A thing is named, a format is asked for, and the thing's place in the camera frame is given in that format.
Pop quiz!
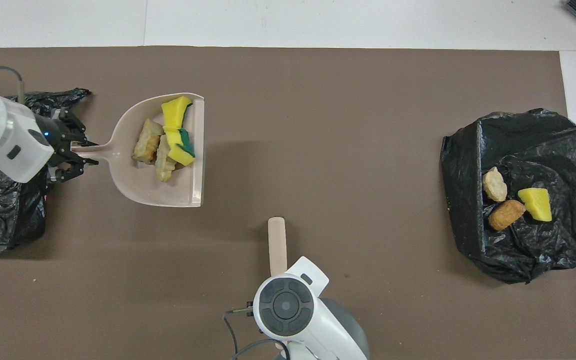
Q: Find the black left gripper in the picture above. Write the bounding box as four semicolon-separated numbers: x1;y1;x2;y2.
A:
34;107;100;183

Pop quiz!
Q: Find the beige plastic dustpan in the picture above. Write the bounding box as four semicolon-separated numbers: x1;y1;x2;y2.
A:
70;92;205;208

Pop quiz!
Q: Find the pale bread chunk toy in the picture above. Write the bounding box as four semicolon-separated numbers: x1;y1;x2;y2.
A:
132;118;165;165

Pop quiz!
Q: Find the yellow sponge piece green-backed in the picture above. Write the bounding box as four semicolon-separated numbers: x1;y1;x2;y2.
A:
165;127;197;166

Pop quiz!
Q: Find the beige hand brush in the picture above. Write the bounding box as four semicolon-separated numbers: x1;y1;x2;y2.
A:
267;216;288;277

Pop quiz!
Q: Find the orange striped croissant toy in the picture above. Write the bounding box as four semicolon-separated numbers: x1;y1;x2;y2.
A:
482;167;509;203

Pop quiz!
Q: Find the brown bread bun toy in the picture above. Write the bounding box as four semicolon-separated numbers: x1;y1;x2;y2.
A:
488;200;527;232

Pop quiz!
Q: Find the green and yellow sponge piece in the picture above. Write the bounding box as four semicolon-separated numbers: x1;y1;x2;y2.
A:
517;187;553;223

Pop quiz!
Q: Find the left black garbage bag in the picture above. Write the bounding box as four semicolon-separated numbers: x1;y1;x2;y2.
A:
0;88;92;252

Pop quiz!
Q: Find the black garbage bag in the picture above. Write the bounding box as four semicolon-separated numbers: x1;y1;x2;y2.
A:
439;108;576;285
0;88;92;252

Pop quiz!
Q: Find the brown paper table mat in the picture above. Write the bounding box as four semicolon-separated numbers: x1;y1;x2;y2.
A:
0;46;576;360

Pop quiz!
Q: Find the right black garbage bag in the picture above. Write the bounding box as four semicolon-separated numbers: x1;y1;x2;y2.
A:
439;108;576;285

